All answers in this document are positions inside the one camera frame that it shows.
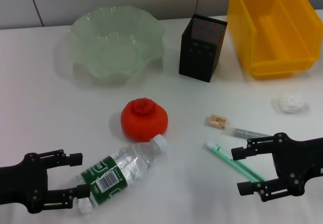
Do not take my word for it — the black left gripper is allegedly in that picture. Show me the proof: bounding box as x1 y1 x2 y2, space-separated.
0 149 91 214

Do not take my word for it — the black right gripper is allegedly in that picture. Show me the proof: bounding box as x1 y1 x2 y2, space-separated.
231 132 323 202

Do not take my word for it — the mint green pen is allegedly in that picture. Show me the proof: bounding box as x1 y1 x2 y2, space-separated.
202 140 267 183

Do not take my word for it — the grey marker pen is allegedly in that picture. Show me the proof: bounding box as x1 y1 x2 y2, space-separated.
221 126 273 138

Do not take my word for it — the clear green-label water bottle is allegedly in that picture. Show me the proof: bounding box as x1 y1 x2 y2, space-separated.
66 134 169 214

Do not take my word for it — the orange toy fruit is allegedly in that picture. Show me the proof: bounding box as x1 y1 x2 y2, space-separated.
120 97 169 142

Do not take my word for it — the white paper ball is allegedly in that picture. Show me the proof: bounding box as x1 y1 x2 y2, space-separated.
278 93 304 114

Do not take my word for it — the beige eraser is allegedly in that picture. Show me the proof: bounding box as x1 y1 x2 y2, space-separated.
208 114 228 129

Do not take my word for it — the black mesh pen holder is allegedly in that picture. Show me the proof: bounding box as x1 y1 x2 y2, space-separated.
178 14 228 83

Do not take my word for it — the pale green wavy fruit plate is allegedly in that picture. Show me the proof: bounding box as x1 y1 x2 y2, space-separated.
66 6 166 87

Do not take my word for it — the yellow plastic bin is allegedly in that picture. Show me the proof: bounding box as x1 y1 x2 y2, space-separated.
226 0 323 80

